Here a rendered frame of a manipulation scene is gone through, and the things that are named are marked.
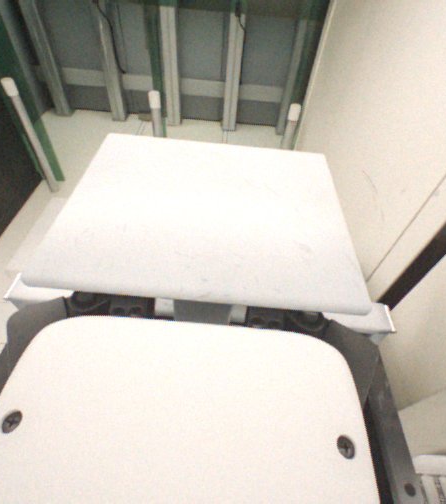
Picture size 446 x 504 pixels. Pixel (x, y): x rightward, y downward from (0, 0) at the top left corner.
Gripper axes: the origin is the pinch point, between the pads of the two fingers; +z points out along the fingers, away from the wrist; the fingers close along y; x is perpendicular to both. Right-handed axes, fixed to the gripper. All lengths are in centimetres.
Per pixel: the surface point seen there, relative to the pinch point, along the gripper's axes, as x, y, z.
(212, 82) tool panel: -25, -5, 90
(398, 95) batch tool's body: 1.1, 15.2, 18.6
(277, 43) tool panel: -13, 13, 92
